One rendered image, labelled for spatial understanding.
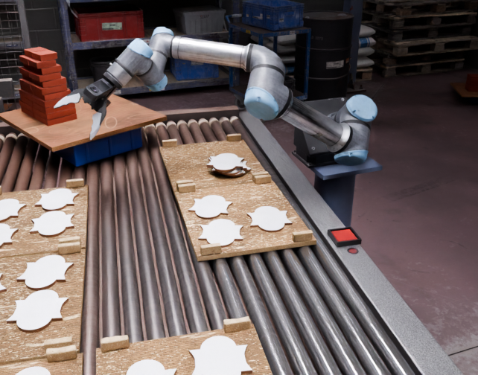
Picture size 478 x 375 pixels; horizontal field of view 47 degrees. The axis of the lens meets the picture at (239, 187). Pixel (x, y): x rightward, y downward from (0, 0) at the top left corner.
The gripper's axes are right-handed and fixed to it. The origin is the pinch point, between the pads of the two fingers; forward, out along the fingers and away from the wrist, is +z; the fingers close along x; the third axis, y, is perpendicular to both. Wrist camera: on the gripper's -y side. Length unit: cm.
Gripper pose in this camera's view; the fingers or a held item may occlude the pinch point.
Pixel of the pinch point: (71, 124)
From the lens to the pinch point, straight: 183.2
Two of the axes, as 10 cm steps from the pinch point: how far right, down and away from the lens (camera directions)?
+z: -6.6, 7.5, -0.5
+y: -1.2, -0.4, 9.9
